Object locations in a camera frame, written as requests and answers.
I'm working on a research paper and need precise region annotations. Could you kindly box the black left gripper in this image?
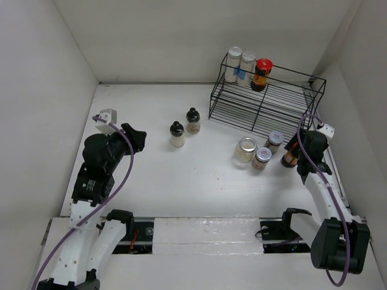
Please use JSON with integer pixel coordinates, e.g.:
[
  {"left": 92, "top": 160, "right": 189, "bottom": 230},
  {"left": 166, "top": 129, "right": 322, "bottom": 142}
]
[{"left": 103, "top": 123, "right": 145, "bottom": 173}]

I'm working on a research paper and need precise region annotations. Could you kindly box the red-lid brown sauce jar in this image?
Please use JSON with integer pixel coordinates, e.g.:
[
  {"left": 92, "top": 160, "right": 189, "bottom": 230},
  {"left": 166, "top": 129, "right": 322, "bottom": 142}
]
[{"left": 281, "top": 142, "right": 300, "bottom": 168}]

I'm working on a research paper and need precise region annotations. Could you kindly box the black-capped white powder bottle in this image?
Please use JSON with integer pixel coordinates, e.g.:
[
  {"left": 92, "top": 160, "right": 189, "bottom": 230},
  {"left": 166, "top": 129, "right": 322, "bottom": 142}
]
[{"left": 170, "top": 121, "right": 185, "bottom": 147}]

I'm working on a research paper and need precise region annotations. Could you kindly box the black-capped brown spice bottle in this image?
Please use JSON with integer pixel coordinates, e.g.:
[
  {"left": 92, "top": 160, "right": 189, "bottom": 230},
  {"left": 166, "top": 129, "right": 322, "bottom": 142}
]
[{"left": 186, "top": 108, "right": 201, "bottom": 134}]

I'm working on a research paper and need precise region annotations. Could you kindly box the red-capped dark sauce bottle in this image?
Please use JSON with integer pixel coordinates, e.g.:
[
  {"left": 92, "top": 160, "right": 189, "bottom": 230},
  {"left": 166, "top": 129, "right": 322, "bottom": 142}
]
[{"left": 250, "top": 58, "right": 273, "bottom": 92}]

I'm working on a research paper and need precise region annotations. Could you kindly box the silver-capped blue-label shaker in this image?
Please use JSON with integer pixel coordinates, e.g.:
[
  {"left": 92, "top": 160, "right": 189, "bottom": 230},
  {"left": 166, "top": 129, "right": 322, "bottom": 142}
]
[
  {"left": 224, "top": 47, "right": 242, "bottom": 83},
  {"left": 237, "top": 51, "right": 256, "bottom": 86}
]

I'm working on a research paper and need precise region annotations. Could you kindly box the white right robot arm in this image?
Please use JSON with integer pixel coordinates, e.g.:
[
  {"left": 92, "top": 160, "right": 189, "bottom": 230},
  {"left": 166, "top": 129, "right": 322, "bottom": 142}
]
[{"left": 279, "top": 130, "right": 370, "bottom": 274}]

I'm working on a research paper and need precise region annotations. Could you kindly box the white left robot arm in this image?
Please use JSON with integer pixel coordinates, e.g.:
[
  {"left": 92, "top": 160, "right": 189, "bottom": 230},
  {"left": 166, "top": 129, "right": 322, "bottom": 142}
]
[{"left": 32, "top": 121, "right": 147, "bottom": 289}]

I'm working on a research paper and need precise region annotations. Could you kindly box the white-lid spice jar back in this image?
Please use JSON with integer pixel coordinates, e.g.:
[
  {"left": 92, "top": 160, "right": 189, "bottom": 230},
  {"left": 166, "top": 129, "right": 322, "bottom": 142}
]
[{"left": 264, "top": 130, "right": 284, "bottom": 154}]

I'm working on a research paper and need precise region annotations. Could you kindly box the white-lid spice jar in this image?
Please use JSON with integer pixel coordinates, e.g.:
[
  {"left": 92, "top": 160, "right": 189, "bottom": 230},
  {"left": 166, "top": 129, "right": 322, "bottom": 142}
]
[
  {"left": 264, "top": 130, "right": 284, "bottom": 154},
  {"left": 252, "top": 147, "right": 272, "bottom": 170}
]

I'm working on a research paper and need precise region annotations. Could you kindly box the white-lid spice jar front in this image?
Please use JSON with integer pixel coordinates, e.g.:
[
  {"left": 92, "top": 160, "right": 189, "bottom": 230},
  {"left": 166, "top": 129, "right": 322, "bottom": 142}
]
[{"left": 252, "top": 147, "right": 272, "bottom": 170}]

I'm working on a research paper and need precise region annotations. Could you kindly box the open clear glass jar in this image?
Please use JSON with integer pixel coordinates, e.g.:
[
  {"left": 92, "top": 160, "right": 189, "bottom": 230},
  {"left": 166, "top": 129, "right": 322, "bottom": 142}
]
[{"left": 233, "top": 137, "right": 258, "bottom": 169}]

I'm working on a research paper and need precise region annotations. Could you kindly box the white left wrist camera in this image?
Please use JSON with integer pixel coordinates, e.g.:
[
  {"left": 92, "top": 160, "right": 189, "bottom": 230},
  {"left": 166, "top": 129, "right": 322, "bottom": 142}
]
[{"left": 95, "top": 109, "right": 117, "bottom": 135}]

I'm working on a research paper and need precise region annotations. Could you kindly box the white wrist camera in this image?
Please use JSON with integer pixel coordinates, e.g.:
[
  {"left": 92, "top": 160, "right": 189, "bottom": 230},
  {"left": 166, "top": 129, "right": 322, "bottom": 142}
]
[
  {"left": 316, "top": 123, "right": 335, "bottom": 140},
  {"left": 95, "top": 109, "right": 117, "bottom": 135}
]

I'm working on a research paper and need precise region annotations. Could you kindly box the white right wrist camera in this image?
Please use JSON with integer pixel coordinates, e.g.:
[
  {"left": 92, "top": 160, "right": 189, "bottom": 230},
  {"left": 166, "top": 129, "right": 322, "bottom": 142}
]
[{"left": 316, "top": 123, "right": 335, "bottom": 140}]

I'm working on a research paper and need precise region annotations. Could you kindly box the black wire shelf rack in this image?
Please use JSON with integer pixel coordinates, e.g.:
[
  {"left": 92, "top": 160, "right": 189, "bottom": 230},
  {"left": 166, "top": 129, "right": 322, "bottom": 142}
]
[{"left": 208, "top": 57, "right": 327, "bottom": 141}]

